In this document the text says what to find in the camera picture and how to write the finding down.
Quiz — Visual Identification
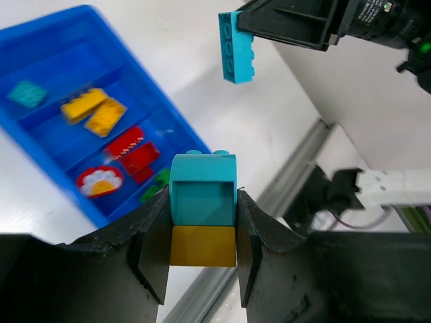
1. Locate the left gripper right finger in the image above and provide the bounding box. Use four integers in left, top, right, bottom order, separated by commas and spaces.
236, 190, 430, 322

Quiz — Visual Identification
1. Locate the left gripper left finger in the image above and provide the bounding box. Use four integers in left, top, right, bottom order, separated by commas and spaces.
1, 188, 172, 322

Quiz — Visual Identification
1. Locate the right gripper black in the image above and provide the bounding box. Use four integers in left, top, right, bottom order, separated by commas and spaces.
236, 0, 360, 51

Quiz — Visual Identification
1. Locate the long teal lego brick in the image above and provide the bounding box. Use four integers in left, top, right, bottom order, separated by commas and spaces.
218, 11, 255, 84

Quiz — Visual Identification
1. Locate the small yellow lego piece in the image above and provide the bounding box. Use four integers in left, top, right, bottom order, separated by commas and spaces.
170, 225, 236, 267

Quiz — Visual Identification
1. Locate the small green lego brick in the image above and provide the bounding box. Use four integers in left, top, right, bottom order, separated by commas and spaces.
139, 185, 160, 204

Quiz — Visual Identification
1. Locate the red flower lego brick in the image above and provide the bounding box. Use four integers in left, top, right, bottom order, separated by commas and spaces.
75, 166, 125, 198

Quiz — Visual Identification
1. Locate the green number one lego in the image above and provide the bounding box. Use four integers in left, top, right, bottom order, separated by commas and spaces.
155, 168, 170, 188

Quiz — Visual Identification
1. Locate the red sloped lego piece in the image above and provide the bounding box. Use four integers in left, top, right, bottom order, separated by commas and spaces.
120, 142, 160, 184

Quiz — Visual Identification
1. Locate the teal printed lego block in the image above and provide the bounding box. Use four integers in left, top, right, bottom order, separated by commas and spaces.
169, 150, 238, 226

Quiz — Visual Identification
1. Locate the yellow striped lego brick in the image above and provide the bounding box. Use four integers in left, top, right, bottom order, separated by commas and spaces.
84, 98, 127, 138

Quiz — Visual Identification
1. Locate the small teal lego brick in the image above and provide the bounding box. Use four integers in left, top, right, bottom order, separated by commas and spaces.
7, 80, 47, 109

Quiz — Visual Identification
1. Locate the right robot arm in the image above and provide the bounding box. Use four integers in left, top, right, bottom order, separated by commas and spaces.
236, 1, 430, 215

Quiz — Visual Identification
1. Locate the blue divided plastic tray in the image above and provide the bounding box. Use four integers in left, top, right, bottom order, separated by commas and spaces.
0, 3, 213, 228

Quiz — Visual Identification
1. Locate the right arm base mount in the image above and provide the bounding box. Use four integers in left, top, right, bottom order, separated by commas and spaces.
282, 166, 364, 236

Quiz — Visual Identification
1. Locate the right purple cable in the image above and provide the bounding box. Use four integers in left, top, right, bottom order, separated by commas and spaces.
328, 201, 431, 233

